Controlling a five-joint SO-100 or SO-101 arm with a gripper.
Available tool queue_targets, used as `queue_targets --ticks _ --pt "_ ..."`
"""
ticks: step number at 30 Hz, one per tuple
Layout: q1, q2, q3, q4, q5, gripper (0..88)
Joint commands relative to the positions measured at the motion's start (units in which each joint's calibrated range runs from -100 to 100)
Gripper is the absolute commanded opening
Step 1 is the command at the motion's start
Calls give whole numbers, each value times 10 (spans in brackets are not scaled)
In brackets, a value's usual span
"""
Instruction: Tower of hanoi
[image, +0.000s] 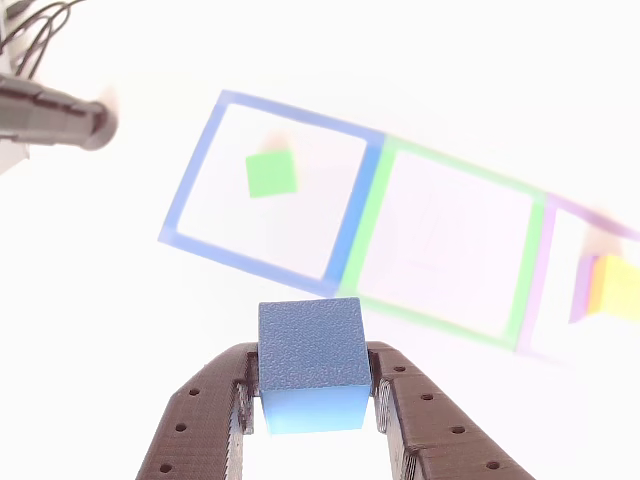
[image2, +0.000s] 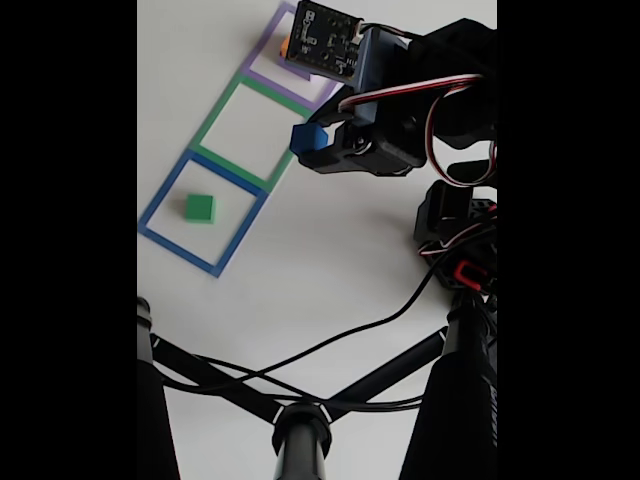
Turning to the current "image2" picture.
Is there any green square block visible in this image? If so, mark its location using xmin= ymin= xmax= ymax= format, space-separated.
xmin=183 ymin=193 xmax=217 ymax=224

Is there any black tripod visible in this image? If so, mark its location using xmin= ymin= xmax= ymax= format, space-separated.
xmin=137 ymin=295 xmax=498 ymax=480

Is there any small blue cube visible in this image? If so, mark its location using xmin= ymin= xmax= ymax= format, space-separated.
xmin=290 ymin=122 xmax=330 ymax=156

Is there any green tape square outline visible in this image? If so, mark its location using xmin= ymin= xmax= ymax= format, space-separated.
xmin=188 ymin=72 xmax=316 ymax=194

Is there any red clamp piece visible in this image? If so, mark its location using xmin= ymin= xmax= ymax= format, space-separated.
xmin=453 ymin=259 xmax=489 ymax=287

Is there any purple tape square outline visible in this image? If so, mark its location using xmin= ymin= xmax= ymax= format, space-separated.
xmin=239 ymin=1 xmax=344 ymax=112

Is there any red white black servo cable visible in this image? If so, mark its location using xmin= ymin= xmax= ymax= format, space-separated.
xmin=337 ymin=73 xmax=498 ymax=190

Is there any camera circuit board blue mount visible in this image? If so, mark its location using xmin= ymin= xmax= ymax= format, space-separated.
xmin=285 ymin=0 xmax=411 ymax=124

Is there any blue tape square outline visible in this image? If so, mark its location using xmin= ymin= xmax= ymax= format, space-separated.
xmin=137 ymin=148 xmax=266 ymax=279

